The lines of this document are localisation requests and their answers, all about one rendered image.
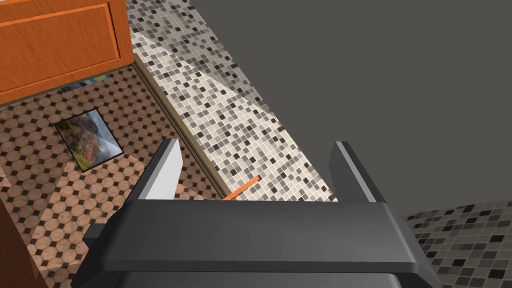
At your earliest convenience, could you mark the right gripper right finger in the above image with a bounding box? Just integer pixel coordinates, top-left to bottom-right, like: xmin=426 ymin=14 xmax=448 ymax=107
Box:
xmin=328 ymin=140 xmax=387 ymax=204

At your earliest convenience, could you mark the framed landscape picture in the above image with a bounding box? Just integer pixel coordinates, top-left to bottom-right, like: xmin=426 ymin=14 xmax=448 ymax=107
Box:
xmin=53 ymin=108 xmax=125 ymax=174

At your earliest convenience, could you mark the orange wooden cupboard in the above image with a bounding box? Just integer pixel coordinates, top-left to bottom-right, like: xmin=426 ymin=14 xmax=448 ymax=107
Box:
xmin=0 ymin=0 xmax=135 ymax=107

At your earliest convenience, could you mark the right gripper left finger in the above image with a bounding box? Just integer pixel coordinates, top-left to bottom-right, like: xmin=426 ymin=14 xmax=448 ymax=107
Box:
xmin=137 ymin=138 xmax=184 ymax=201

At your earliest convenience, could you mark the thin orange bar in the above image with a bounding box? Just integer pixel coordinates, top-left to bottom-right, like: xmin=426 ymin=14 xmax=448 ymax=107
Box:
xmin=222 ymin=175 xmax=262 ymax=202

